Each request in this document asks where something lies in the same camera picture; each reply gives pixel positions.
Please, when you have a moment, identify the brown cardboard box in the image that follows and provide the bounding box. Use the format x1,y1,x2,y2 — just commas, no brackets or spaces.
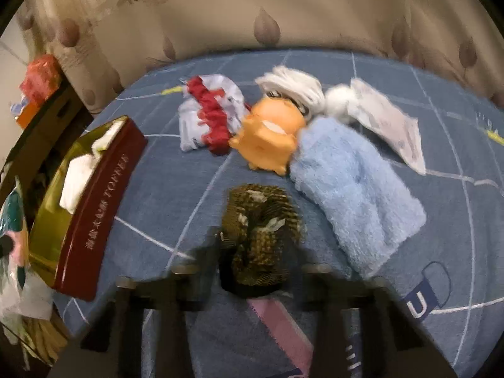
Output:
0,82,96,193

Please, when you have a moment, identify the orange packet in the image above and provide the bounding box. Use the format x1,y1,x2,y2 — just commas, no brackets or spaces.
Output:
15,101,42,129

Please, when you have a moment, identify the red and white packet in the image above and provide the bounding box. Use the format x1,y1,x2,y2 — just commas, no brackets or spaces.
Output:
178,74,252,155

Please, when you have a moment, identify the red plastic bag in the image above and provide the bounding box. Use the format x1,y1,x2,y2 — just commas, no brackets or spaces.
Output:
20,54,64,104

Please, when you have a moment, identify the red box with gold interior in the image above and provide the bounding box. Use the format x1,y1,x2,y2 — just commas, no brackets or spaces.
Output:
28,116,149,302

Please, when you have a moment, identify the light blue towel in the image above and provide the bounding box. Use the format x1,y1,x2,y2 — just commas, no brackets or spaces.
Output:
289,118,428,281

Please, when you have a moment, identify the white fluffy ball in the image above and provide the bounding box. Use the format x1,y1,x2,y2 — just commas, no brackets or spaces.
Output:
324,84,357,122

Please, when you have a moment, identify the white plastic packet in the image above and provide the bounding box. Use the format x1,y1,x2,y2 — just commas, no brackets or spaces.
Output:
350,77,428,176

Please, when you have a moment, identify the beige leaf-print curtain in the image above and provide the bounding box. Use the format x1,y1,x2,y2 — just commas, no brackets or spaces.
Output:
16,0,504,116

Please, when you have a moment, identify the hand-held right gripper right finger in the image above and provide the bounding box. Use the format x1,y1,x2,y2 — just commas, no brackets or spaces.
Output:
287,244,457,378

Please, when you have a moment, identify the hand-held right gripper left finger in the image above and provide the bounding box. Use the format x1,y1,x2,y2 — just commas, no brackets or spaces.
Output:
47,236,222,378

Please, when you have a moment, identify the brown mesh sponge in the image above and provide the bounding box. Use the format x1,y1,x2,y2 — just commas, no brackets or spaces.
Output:
218,184,306,297

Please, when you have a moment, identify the orange plush toy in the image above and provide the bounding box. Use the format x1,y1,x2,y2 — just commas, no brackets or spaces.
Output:
228,98,308,176

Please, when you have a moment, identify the white tissue paper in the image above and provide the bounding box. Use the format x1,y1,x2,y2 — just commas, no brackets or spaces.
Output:
59,121,127,213

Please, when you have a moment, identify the blue checked bedsheet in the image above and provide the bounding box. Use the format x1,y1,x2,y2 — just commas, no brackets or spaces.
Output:
51,49,504,378

